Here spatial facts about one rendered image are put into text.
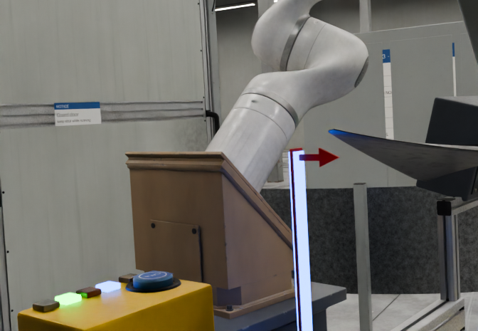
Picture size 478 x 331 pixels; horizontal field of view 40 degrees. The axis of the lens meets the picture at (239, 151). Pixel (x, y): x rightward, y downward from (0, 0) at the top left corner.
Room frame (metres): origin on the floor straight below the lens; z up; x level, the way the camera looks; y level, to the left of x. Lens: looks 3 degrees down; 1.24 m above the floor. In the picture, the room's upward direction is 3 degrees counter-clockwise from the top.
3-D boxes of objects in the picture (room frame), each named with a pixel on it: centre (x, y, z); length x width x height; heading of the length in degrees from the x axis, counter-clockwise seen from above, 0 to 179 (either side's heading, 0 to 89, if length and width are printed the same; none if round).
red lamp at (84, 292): (0.62, 0.15, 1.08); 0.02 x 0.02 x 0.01; 51
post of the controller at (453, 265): (1.25, -0.40, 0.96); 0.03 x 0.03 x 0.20; 51
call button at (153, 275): (0.65, 0.09, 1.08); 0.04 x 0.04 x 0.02
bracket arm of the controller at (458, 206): (1.33, -0.46, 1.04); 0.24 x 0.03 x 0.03; 141
